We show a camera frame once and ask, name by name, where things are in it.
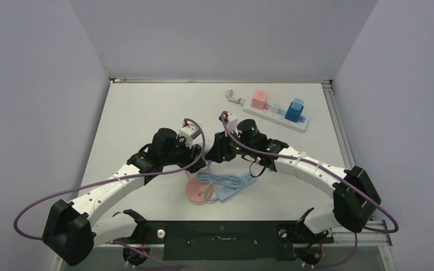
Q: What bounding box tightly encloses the blue power strip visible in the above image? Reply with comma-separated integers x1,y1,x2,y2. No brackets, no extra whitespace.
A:
216,173,257,202

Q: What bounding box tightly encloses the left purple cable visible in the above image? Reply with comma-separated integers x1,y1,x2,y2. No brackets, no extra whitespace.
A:
13,118,206,270

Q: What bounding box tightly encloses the light blue plug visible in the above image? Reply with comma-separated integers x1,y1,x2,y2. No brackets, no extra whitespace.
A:
291,98,304,111

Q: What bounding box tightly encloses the pink cube adapter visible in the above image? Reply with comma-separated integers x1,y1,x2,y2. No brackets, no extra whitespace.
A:
250,90,268,110

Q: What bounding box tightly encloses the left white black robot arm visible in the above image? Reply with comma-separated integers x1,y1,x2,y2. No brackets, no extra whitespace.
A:
42,124,205,266

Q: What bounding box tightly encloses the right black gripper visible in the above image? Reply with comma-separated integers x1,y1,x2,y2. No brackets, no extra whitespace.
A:
208,128,255,163

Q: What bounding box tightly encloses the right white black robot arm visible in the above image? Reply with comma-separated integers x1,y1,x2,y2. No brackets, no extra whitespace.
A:
205,119,381,242

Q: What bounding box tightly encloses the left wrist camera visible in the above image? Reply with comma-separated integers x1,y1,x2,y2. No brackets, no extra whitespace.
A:
177,119,201,147

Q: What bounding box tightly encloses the white power strip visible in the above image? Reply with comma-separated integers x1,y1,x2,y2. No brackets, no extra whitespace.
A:
242,104,309,133

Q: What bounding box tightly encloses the dark blue cube adapter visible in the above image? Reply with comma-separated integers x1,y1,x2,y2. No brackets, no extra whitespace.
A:
284,102,304,123

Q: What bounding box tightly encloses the pink round disc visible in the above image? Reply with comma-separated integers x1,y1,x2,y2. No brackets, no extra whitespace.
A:
185,177,212,204

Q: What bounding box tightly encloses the small white plug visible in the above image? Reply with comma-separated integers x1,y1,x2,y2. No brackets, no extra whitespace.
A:
270,103,281,115

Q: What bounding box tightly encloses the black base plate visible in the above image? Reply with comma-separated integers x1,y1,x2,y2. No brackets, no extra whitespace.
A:
121,221,334,261

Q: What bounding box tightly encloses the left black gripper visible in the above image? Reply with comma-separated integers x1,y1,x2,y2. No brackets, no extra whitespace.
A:
160,135,204,172

